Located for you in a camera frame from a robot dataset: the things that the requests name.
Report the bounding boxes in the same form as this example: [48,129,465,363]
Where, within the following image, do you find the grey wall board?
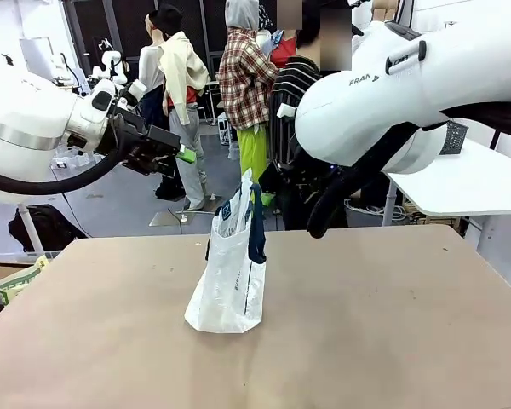
[18,37,55,83]

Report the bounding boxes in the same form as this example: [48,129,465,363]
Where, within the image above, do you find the person in striped shirt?
[268,8,354,232]

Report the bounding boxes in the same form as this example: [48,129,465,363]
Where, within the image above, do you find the white stand pole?
[15,203,44,253]

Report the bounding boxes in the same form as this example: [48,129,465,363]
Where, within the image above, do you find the mannequin white top dark trousers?
[137,14,187,201]

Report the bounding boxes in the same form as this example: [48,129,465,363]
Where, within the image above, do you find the mannequin plaid shirt grey hood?
[215,0,280,205]

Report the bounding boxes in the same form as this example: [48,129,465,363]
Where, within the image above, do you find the white side table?
[382,138,511,252]

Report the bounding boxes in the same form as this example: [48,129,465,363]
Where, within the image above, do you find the black left arm cable sleeve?
[0,115,129,197]

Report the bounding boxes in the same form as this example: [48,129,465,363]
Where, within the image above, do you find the green printed cardboard carton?
[0,255,51,306]

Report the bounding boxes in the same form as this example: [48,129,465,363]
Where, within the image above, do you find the mannequin red shirt blue jacket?
[268,0,304,69]

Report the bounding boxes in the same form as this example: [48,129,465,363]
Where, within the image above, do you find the mannequin beige jacket black hat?
[147,3,210,210]

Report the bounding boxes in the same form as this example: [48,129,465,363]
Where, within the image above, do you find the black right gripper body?
[258,161,297,194]

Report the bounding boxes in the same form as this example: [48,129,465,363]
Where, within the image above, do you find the white translucent shopping bag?
[183,168,268,334]

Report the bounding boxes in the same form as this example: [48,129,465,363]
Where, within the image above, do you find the black backpack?
[7,204,89,253]

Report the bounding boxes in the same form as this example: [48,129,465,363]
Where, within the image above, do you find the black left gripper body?
[109,114,182,178]

